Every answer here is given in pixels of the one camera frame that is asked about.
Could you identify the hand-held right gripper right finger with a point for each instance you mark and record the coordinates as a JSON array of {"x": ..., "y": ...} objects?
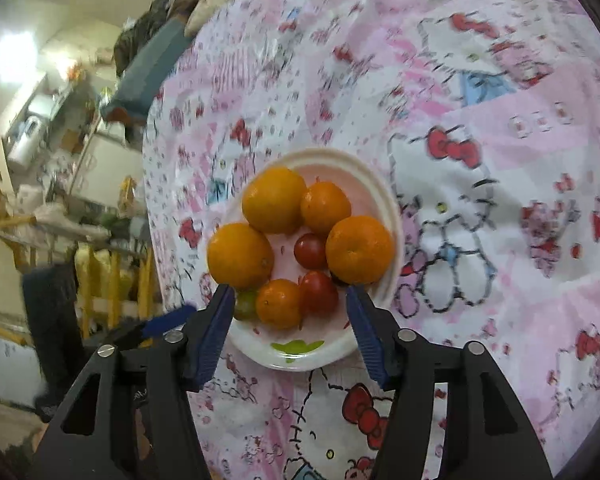
[{"x": 367, "y": 335}]

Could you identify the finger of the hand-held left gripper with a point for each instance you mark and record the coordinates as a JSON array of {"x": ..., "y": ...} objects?
[{"x": 167, "y": 321}]

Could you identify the pink cartoon cat tablecloth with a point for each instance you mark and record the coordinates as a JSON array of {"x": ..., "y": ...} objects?
[{"x": 480, "y": 110}]

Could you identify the yellow wooden rail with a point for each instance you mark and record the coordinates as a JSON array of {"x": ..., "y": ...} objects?
[{"x": 112, "y": 285}]

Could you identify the dark purple grape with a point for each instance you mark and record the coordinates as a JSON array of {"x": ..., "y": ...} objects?
[{"x": 337, "y": 278}]

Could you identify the medium orange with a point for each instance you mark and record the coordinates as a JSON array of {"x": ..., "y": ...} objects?
[{"x": 360, "y": 250}]

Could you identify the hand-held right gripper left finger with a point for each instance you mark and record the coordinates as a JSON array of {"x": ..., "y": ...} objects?
[{"x": 212, "y": 335}]

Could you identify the dark grey pants leg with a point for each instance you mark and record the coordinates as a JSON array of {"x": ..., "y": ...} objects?
[{"x": 50, "y": 340}]

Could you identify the small orange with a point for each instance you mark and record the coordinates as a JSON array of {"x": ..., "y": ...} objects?
[
  {"x": 278, "y": 304},
  {"x": 326, "y": 207}
]

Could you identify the white appliance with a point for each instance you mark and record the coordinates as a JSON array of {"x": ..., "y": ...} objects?
[{"x": 27, "y": 142}]

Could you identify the large red cherry tomato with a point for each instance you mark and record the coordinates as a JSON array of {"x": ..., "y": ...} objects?
[{"x": 320, "y": 292}]

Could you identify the green cherry tomato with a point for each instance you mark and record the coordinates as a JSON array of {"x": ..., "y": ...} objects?
[{"x": 246, "y": 305}]

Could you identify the beige stuffed toy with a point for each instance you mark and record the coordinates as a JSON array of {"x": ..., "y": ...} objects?
[{"x": 65, "y": 220}]

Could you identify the blue grey cushion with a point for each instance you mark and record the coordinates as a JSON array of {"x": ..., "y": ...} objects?
[{"x": 145, "y": 75}]

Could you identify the large orange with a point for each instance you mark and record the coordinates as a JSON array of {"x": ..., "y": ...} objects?
[
  {"x": 240, "y": 255},
  {"x": 275, "y": 200}
]

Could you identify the pink strawberry-shaped plate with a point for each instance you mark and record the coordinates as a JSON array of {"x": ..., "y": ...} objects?
[{"x": 340, "y": 180}]

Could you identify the small red cherry tomato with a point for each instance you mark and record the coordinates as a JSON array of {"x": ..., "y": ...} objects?
[{"x": 310, "y": 250}]

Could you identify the white cabinet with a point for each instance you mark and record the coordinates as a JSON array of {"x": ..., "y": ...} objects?
[{"x": 110, "y": 160}]

